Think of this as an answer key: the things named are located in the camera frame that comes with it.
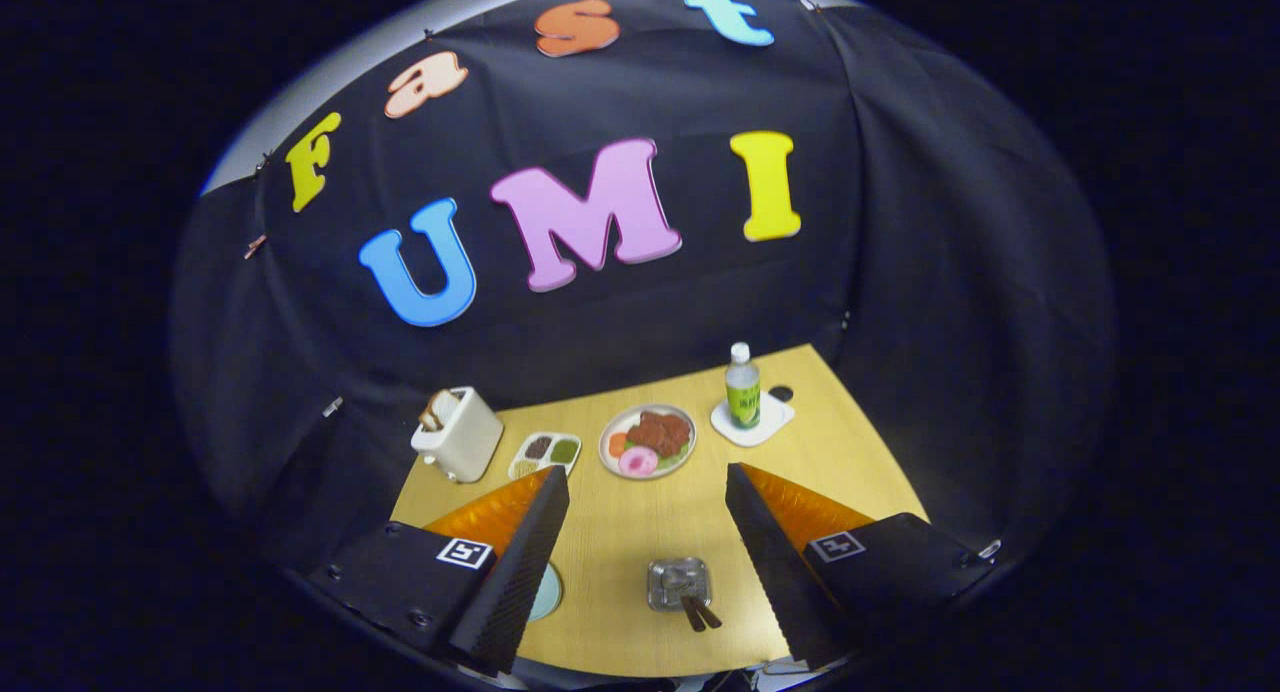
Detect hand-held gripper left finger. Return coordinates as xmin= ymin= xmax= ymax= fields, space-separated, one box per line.
xmin=305 ymin=465 xmax=571 ymax=675

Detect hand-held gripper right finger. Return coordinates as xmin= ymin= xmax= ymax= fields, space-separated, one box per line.
xmin=725 ymin=462 xmax=996 ymax=671

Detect metal spoon brown handle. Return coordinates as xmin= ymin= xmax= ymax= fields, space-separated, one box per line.
xmin=665 ymin=567 xmax=724 ymax=630

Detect metal fork brown handle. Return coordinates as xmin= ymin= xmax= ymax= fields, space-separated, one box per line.
xmin=660 ymin=570 xmax=707 ymax=634

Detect teal round plate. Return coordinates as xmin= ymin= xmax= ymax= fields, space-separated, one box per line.
xmin=527 ymin=562 xmax=563 ymax=623

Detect white divided dish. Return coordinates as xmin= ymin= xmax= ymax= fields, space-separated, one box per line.
xmin=508 ymin=431 xmax=583 ymax=483

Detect white toaster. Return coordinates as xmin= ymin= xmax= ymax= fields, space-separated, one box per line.
xmin=411 ymin=386 xmax=505 ymax=484

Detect white square coaster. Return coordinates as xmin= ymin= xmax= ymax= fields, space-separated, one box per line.
xmin=710 ymin=392 xmax=796 ymax=448

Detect green label water bottle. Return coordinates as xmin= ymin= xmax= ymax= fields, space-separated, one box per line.
xmin=725 ymin=342 xmax=763 ymax=431

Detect brown meat slices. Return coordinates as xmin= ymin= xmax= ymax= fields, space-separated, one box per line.
xmin=626 ymin=410 xmax=693 ymax=453

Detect white food plate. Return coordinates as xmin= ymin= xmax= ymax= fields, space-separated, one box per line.
xmin=598 ymin=403 xmax=698 ymax=481

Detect toasted bread slice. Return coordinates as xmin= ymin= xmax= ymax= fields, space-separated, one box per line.
xmin=419 ymin=389 xmax=463 ymax=433

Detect metal wire basket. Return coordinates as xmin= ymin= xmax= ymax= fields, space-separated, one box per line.
xmin=646 ymin=557 xmax=713 ymax=614

